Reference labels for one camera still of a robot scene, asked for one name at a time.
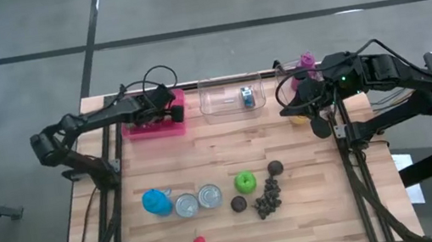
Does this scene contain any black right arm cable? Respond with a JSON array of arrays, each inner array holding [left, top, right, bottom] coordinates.
[[269, 30, 432, 113]]

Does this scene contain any brown cable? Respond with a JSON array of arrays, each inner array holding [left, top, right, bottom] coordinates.
[[68, 184, 106, 242]]

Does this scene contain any dark purple toy plum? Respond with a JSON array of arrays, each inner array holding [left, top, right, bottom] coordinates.
[[228, 194, 250, 215]]

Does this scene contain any black round toy fruit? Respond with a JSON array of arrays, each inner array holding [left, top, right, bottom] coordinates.
[[266, 158, 286, 178]]

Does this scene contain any purple squeeze bottle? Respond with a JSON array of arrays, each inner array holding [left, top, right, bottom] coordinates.
[[286, 50, 323, 92]]

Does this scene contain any yellow squeeze bottle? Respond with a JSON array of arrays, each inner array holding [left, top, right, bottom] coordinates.
[[290, 111, 311, 127]]

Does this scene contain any white paper sheet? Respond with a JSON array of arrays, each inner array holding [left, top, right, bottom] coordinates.
[[391, 149, 428, 209]]

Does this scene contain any green toy apple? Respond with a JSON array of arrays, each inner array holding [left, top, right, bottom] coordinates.
[[232, 168, 259, 197]]

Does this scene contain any small blue silver can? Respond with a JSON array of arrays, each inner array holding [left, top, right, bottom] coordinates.
[[238, 85, 257, 110]]

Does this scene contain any black aluminium table frame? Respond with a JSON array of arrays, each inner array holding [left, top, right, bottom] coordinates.
[[65, 44, 411, 242]]

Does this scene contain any pink plastic bin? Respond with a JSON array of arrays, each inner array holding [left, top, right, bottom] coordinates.
[[115, 86, 192, 145]]

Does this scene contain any clear plastic bin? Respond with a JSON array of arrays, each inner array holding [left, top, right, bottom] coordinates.
[[194, 70, 270, 127], [270, 55, 337, 130]]

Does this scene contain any dark toy grape bunch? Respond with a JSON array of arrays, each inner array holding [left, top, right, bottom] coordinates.
[[248, 175, 287, 222]]

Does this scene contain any blue squeeze bottle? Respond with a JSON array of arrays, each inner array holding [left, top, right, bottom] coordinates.
[[140, 185, 176, 220]]

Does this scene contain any tuna can blue label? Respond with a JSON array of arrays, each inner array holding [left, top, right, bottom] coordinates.
[[195, 181, 226, 211], [173, 191, 202, 220]]

